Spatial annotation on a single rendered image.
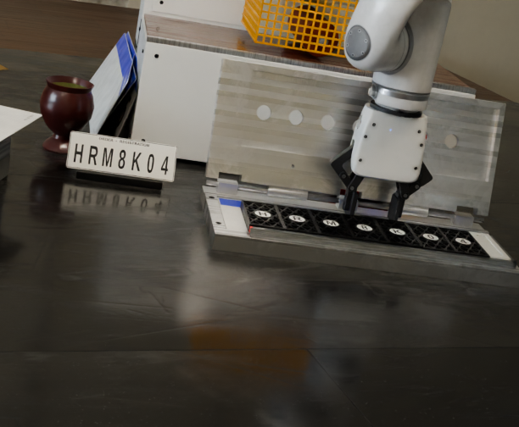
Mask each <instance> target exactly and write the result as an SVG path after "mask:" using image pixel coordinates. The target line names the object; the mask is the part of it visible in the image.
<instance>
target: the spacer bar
mask: <svg viewBox="0 0 519 427"><path fill-rule="evenodd" d="M469 232H470V233H471V235H472V236H473V237H474V238H475V239H476V240H477V242H478V243H479V244H480V245H481V246H482V248H483V249H484V250H485V251H486V252H487V253H488V255H489V256H490V257H491V258H497V259H504V260H511V259H510V258H509V257H508V256H507V254H506V253H505V252H504V251H503V250H502V249H501V248H500V247H499V245H498V244H497V243H496V242H495V241H494V240H493V239H492V238H491V236H490V235H489V234H483V233H477V232H471V231H469Z"/></svg>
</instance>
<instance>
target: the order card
mask: <svg viewBox="0 0 519 427"><path fill-rule="evenodd" d="M176 155H177V146H172V145H166V144H161V143H155V142H149V141H138V140H132V139H125V138H119V137H113V136H102V135H96V134H91V133H85V132H79V131H71V132H70V143H69V149H68V156H67V162H66V167H67V168H72V169H84V170H90V171H97V172H103V173H109V174H115V175H127V176H133V177H139V178H146V179H152V180H163V181H169V182H172V181H173V180H174V174H175V167H176Z"/></svg>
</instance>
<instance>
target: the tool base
mask: <svg viewBox="0 0 519 427"><path fill-rule="evenodd" d="M206 185H209V186H202V189H201V194H200V200H201V203H202V208H203V211H204V217H205V222H206V225H207V229H208V232H209V239H210V243H211V246H212V249H213V250H220V251H227V252H239V253H246V254H253V255H260V256H266V257H273V258H285V259H292V260H299V261H306V262H313V263H326V264H332V265H339V266H346V267H353V268H360V269H373V270H379V271H386V272H393V273H400V274H407V275H420V276H426V277H433V278H439V279H446V280H459V281H466V282H473V283H479V284H486V285H493V286H506V287H513V288H519V267H518V266H516V268H515V269H513V268H506V267H500V266H493V265H487V264H480V263H468V262H461V261H455V260H448V259H441V258H429V257H422V256H416V255H409V254H402V253H396V252H383V251H377V250H370V249H364V248H357V247H345V246H338V245H331V244H325V243H318V242H311V241H299V240H292V239H286V238H279V237H272V236H260V235H254V234H249V232H248V231H242V230H229V229H226V226H225V223H224V219H223V216H222V213H221V210H220V204H219V202H218V198H225V199H232V200H238V201H242V200H245V201H251V202H263V203H269V204H276V205H282V206H289V207H295V208H307V209H314V210H320V211H327V212H333V213H339V214H346V213H345V212H344V210H343V200H344V196H343V195H340V196H337V197H325V196H319V195H313V194H308V197H307V199H313V200H319V201H325V202H316V201H310V200H306V201H301V200H294V199H288V198H282V197H270V196H267V195H266V194H260V193H254V192H248V191H257V192H264V193H267V192H268V188H264V187H257V186H246V185H240V184H238V183H237V181H236V180H228V179H221V178H218V179H217V181H215V180H206ZM211 186H216V187H211ZM237 189H239V190H245V191H238V190H237ZM209 197H214V198H209ZM328 202H335V203H336V204H334V203H328ZM358 206H361V207H368V208H359V207H358ZM389 206H390V205H386V204H380V203H374V202H362V201H358V200H357V203H356V207H355V211H354V215H357V216H363V217H370V218H379V219H388V211H383V210H377V209H370V208H380V209H386V210H389ZM428 215H429V216H435V217H441V218H448V219H439V218H433V217H426V218H423V217H417V216H411V215H405V214H402V215H401V218H398V221H403V222H405V223H410V224H416V225H428V226H434V227H441V228H447V229H453V230H465V231H471V232H477V233H483V234H489V232H488V231H487V230H484V229H483V227H482V226H481V225H480V224H475V223H473V222H478V223H483V222H484V218H478V217H473V216H472V215H471V214H470V213H464V212H458V211H456V212H453V211H452V213H441V212H434V211H428ZM216 222H221V225H218V224H217V223H216Z"/></svg>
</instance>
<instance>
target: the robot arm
mask: <svg viewBox="0 0 519 427"><path fill-rule="evenodd" d="M450 10H451V2H450V1H449V0H359V2H358V4H357V6H356V8H355V11H354V13H353V15H352V18H351V20H350V22H349V26H348V29H347V31H346V34H345V38H344V53H345V56H346V58H347V60H348V61H349V62H350V63H351V64H352V65H353V66H354V67H355V68H356V69H360V70H363V71H369V72H374V73H373V77H372V85H371V86H370V88H369V91H368V95H369V96H371V97H372V98H373V99H374V100H371V102H370V103H366V105H365V106H364V108H363V110H362V112H361V115H360V118H359V120H358V123H357V125H356V127H355V130H354V134H353V138H352V141H351V143H350V147H348V148H346V149H345V150H343V151H342V152H341V153H339V154H338V155H337V156H336V157H334V158H332V159H331V160H330V165H331V166H332V167H333V169H334V170H335V172H336V173H337V174H338V176H339V178H340V179H341V180H342V182H343V183H344V184H345V186H346V192H345V195H344V200H343V210H344V212H345V213H346V214H351V215H354V211H355V207H356V203H357V200H358V196H359V194H358V193H357V187H358V186H359V184H360V183H361V181H363V179H364V178H365V177H366V178H371V179H377V180H388V181H394V182H396V187H397V191H396V192H394V193H393V195H392V198H391V202H390V206H389V210H388V219H390V220H397V221H398V218H401V215H402V212H403V208H404V205H405V200H407V199H408V198H409V197H410V195H411V194H413V193H414V192H416V191H418V190H419V189H420V188H421V187H422V186H424V185H425V184H427V183H428V182H430V181H431V180H432V179H433V177H432V175H431V174H430V172H429V170H428V169H427V167H426V165H425V164H424V163H423V161H422V160H423V153H424V148H425V142H426V134H427V116H426V115H425V114H423V113H422V111H424V110H426V109H427V104H428V100H429V97H430V92H431V89H432V85H433V79H434V76H435V72H436V68H437V65H438V58H439V54H440V51H441V47H442V44H443V40H444V34H445V31H446V27H447V23H448V19H449V13H450ZM345 162H348V165H349V166H351V169H352V171H351V173H350V174H349V175H348V174H347V173H346V171H345V170H344V169H343V164H344V163H345Z"/></svg>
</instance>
